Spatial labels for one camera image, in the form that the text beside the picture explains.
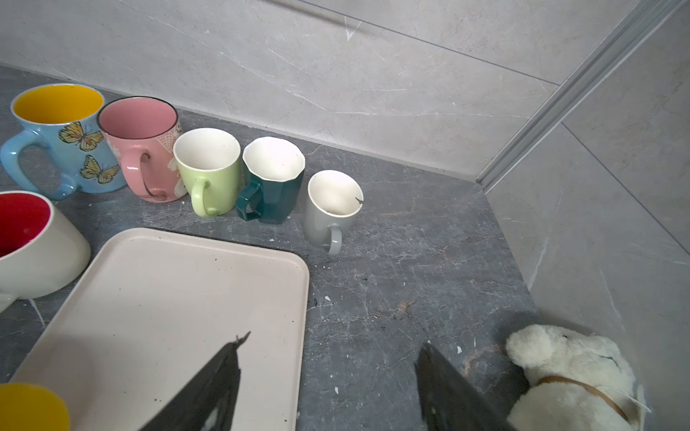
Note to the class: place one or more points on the pink cartoon mug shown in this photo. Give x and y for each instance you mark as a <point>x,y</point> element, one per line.
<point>141,132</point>

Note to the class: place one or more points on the white mug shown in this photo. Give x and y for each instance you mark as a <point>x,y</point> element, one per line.
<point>41,250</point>

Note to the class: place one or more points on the beige serving tray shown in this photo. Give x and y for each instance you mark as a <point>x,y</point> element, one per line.
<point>153,308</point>

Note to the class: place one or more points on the grey mug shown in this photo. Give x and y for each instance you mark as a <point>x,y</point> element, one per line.
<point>333,201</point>

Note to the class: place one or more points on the white plush toy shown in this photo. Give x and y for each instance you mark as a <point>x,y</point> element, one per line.
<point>577,382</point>

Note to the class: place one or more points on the blue mug yellow inside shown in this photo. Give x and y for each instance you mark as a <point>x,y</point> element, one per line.
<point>61,120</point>

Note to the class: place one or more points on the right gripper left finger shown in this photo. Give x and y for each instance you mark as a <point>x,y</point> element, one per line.
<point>208,401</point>

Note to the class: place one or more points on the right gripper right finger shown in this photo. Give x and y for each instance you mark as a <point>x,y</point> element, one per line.
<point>447,400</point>

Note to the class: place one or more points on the light green mug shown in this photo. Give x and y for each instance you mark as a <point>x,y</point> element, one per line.
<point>209,163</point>

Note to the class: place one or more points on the dark green mug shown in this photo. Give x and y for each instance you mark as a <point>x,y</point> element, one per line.
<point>273,171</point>

